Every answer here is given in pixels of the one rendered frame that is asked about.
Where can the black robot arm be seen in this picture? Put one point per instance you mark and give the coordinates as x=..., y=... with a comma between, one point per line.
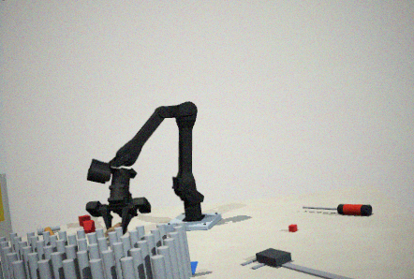
x=184, y=183

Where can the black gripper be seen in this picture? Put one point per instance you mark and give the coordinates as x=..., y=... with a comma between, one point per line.
x=118, y=201

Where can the red and black screwdriver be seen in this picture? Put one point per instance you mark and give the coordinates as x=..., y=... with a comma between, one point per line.
x=349, y=209

